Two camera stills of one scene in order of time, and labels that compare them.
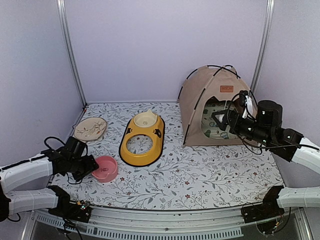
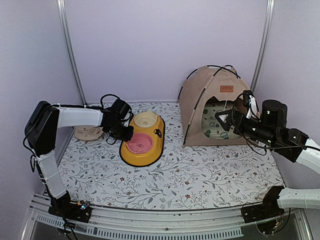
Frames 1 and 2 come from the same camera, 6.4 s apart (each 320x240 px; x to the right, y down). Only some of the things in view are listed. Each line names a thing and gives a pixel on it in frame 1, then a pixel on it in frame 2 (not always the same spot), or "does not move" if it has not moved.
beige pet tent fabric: [220, 82] does not move
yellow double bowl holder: [157, 133] does not move
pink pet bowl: [107, 170] -> [140, 143]
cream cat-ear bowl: [145, 119] does not move
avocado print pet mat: [210, 128] does not move
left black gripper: [91, 165] -> [128, 136]
